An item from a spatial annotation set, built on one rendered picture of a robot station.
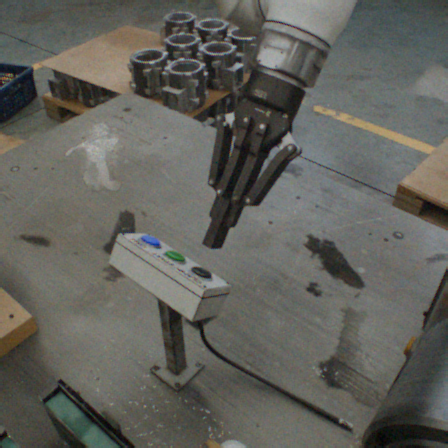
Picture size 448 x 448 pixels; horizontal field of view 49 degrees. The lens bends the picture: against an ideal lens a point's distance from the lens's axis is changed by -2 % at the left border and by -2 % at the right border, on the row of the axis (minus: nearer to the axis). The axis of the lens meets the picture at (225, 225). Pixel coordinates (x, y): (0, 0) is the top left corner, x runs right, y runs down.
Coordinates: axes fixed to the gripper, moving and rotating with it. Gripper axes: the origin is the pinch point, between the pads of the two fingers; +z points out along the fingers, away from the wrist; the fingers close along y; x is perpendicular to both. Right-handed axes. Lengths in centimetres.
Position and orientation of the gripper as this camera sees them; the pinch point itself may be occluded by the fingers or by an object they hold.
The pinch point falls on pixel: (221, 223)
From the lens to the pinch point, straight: 67.2
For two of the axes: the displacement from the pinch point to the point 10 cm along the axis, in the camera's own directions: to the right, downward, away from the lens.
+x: 5.1, 0.2, 8.6
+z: -3.7, 9.1, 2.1
